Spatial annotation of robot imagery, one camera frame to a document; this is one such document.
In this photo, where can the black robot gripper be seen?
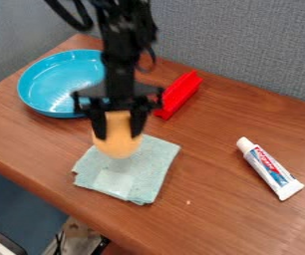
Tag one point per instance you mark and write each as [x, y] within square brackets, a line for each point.
[117, 93]

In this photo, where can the yellow egg-shaped ball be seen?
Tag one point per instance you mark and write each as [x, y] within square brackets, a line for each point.
[120, 145]

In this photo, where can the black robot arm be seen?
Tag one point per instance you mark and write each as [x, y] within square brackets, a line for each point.
[128, 33]

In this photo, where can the blue plastic plate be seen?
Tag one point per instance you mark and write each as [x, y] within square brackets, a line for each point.
[49, 80]

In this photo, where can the red plastic block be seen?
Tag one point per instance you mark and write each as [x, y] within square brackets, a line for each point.
[177, 93]

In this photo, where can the light green folded cloth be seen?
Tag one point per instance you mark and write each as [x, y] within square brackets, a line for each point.
[131, 179]

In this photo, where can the grey object under table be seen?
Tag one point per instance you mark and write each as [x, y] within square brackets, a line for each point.
[77, 239]

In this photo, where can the white toothpaste tube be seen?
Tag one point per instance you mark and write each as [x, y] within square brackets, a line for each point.
[275, 175]

